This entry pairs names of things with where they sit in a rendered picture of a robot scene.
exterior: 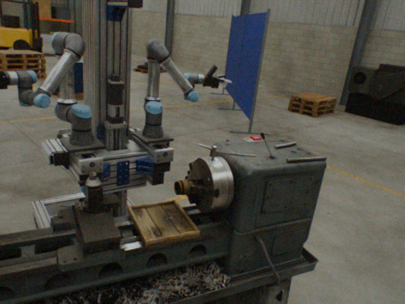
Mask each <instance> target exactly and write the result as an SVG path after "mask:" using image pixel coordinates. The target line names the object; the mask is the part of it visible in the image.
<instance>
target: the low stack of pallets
mask: <svg viewBox="0 0 405 304"><path fill-rule="evenodd" d="M296 98H297V99H296ZM336 99H337V98H333V97H328V96H324V95H318V94H316V93H302V94H297V95H291V98H290V100H289V101H290V102H289V107H288V111H290V112H293V111H296V110H299V111H300V112H299V114H305V113H312V117H314V118H317V117H320V116H324V115H329V114H332V113H334V108H335V105H336V101H337V100H336ZM328 100H331V102H328ZM327 106H330V107H327ZM327 110H329V112H327V113H326V112H325V111H327ZM318 112H320V115H318V114H317V113H318Z"/></svg>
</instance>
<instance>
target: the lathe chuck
mask: <svg viewBox="0 0 405 304"><path fill-rule="evenodd" d="M210 159H212V157H199V158H197V160H198V166H199V171H200V175H201V177H202V179H203V180H199V181H194V182H193V184H194V185H198V184H205V185H207V186H208V187H209V188H211V189H213V190H216V189H218V190H219V191H218V197H213V196H209V197H205V196H203V195H202V194H200V195H199V197H198V201H197V203H196V207H197V208H198V209H199V210H200V211H201V212H202V213H209V212H216V211H221V210H222V209H223V208H224V207H225V205H226V203H227V200H228V190H229V188H228V177H227V173H226V170H225V168H224V166H223V164H222V162H221V161H220V160H219V159H218V158H217V157H214V160H215V162H211V161H209V160H210ZM216 208H219V209H218V210H216V211H214V209H216Z"/></svg>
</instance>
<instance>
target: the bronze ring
mask: <svg viewBox="0 0 405 304"><path fill-rule="evenodd" d="M191 185H193V182H192V181H188V179H184V180H180V181H177V182H175V183H174V191H175V193H176V194H177V195H189V194H190V186H191Z"/></svg>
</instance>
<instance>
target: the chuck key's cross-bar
mask: <svg viewBox="0 0 405 304"><path fill-rule="evenodd" d="M198 145H199V146H202V147H204V148H207V149H209V150H212V149H213V148H211V147H208V146H205V145H203V144H198ZM216 152H218V153H221V154H230V155H237V156H249V157H257V155H254V154H242V153H229V152H223V151H219V150H216Z"/></svg>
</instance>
